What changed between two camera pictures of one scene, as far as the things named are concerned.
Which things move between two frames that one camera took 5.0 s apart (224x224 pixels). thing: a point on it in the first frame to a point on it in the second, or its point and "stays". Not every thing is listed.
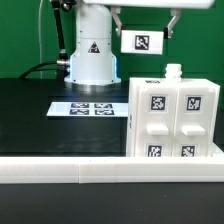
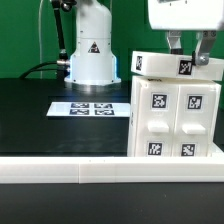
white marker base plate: x=58 y=109 stays
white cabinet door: x=193 y=122 stays
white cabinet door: x=156 y=121 stays
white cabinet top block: x=142 y=42 to x=174 y=63
